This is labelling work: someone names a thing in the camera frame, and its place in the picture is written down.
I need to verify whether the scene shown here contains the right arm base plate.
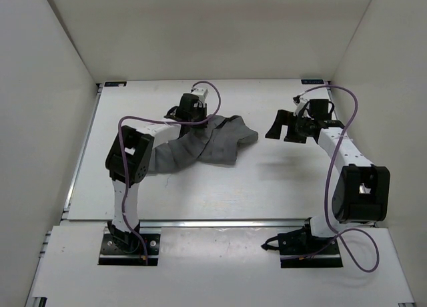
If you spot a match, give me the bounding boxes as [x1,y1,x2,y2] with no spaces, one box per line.
[261,228,343,269]

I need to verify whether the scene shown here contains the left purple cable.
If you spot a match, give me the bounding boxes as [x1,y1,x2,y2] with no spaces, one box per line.
[118,81,222,262]

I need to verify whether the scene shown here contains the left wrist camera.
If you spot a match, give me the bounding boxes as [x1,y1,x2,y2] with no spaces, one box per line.
[190,87,209,103]

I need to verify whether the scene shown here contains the aluminium table front rail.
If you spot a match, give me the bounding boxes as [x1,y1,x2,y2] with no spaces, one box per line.
[66,219,311,229]

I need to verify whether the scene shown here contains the blue table label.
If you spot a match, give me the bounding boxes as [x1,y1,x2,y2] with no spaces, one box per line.
[103,81,127,87]
[301,79,324,85]

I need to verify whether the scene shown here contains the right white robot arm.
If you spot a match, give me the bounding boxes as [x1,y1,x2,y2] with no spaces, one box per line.
[265,97,390,254]

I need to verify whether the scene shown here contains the right blue table label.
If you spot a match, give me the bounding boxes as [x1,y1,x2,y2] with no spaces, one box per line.
[301,79,324,85]

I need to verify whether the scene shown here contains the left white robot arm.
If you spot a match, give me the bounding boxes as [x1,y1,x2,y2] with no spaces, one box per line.
[105,87,208,260]

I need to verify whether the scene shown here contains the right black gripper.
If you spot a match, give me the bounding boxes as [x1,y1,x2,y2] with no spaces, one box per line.
[266,111,314,144]

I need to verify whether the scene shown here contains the grey pleated skirt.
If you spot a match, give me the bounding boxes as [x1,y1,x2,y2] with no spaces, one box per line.
[148,115,258,174]

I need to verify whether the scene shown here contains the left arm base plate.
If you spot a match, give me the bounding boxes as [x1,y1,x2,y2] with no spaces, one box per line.
[98,227,161,267]

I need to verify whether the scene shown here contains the left blue table label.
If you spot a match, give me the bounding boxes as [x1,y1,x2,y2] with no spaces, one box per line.
[103,81,127,87]

